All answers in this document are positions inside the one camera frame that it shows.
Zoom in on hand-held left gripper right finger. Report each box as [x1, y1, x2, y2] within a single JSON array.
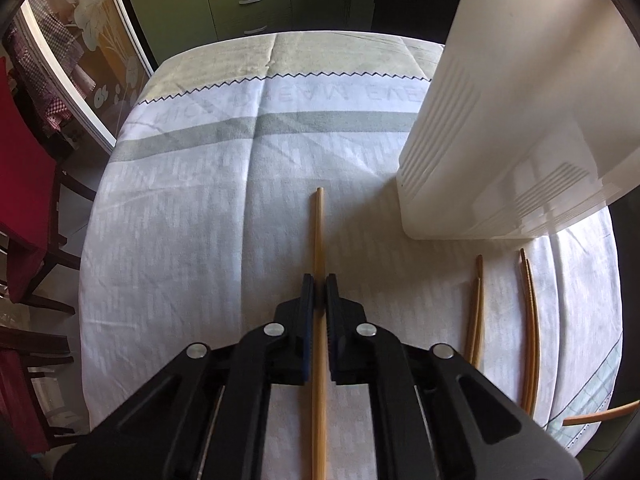
[[325, 273, 584, 480]]

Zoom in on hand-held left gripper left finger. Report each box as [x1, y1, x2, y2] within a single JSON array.
[[52, 272, 317, 480]]

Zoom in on white plastic utensil holder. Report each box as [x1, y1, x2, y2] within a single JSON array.
[[397, 0, 637, 241]]

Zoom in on pale patterned tablecloth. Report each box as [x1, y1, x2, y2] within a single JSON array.
[[80, 30, 627, 480]]

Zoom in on dark brown chopstick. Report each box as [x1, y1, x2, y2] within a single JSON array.
[[518, 248, 536, 410], [523, 257, 540, 415]]

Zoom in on red cushioned wooden chair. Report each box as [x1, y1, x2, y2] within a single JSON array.
[[0, 324, 77, 454], [0, 57, 99, 307]]

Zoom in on green lower cabinets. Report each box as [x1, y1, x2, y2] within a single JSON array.
[[125, 0, 376, 68]]

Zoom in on glass sliding door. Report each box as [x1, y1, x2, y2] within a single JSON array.
[[2, 0, 157, 155]]

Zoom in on red checked apron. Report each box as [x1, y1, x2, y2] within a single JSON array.
[[9, 7, 87, 132]]

